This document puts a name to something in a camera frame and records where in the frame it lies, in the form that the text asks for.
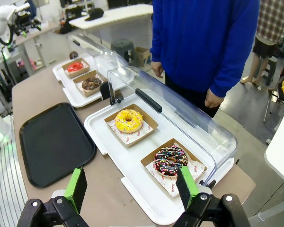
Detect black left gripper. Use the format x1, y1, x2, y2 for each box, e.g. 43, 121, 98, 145
13, 10, 42, 37

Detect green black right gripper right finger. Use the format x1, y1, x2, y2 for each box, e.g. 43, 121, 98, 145
172, 165, 251, 227

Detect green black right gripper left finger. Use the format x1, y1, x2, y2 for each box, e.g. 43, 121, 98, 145
16, 166, 89, 227

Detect person's left forearm blue sleeve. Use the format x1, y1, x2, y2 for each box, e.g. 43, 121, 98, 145
209, 14, 261, 98

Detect person's right forearm blue sleeve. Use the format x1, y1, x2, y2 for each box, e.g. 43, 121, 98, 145
150, 0, 168, 63

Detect chocolate donut with colourful sprinkles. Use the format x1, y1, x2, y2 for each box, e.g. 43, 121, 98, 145
153, 145, 189, 177

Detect cardboard tray with sprinkle donut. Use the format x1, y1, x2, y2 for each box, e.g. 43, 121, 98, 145
140, 138, 208, 198

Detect black plastic serving tray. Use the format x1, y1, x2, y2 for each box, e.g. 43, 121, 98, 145
18, 102, 97, 188

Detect red glazed donut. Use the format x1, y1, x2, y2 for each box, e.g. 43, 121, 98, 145
67, 61, 84, 72

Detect cardboard tray with yellow donut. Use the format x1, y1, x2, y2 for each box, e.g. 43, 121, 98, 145
104, 103, 159, 148

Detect cardboard tray with red donut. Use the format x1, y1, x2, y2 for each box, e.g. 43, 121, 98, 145
62, 58, 90, 79

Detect yellow sprinkled donut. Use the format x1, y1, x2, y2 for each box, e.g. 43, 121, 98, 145
115, 109, 144, 133

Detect chocolate nut donut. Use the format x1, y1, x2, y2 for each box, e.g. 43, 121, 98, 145
81, 77, 102, 91

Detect cardboard tray with chocolate donut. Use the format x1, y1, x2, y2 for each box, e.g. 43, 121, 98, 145
73, 70, 108, 98

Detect person's left hand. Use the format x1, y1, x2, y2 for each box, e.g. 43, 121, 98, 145
204, 88, 225, 109

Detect person's right hand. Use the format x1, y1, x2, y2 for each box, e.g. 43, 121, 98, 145
151, 61, 164, 79

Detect black lid hinge knob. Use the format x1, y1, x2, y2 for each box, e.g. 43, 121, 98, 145
198, 179, 216, 189
109, 93, 125, 106

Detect printed white paper liner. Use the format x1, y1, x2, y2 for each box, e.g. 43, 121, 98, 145
107, 119, 154, 145
145, 141, 206, 198

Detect pink object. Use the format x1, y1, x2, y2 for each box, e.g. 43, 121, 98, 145
18, 58, 36, 70

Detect large white display case base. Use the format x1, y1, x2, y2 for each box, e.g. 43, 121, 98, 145
84, 88, 235, 226

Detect large clear display case lid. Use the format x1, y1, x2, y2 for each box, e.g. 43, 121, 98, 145
107, 66, 238, 187

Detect black cap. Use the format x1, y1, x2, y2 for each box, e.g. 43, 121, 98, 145
85, 8, 105, 21

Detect small white display case base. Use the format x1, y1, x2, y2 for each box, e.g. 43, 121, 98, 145
52, 55, 135, 108

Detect white counter table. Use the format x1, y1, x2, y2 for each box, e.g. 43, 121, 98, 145
68, 4, 154, 30

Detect person's black trousers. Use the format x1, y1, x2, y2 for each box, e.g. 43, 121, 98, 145
165, 73, 221, 118

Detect small clear display case lid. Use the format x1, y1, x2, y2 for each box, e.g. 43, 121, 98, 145
67, 33, 135, 86

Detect white side table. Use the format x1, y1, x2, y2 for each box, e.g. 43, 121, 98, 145
264, 122, 284, 188

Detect grey plastic stool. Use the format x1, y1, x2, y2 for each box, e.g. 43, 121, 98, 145
110, 39, 137, 66

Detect open cardboard box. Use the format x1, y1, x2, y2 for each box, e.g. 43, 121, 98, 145
134, 46, 151, 67

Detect person's blue hoodie torso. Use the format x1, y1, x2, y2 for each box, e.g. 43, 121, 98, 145
152, 0, 261, 93

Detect dark grey stool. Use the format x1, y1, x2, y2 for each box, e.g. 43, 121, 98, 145
262, 56, 279, 86

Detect bystander in plaid shirt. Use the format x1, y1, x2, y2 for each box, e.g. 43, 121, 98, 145
239, 0, 284, 86

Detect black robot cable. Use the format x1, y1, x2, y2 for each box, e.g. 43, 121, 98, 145
0, 23, 15, 46

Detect metal frame chair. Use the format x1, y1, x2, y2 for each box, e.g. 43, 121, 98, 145
264, 88, 284, 122

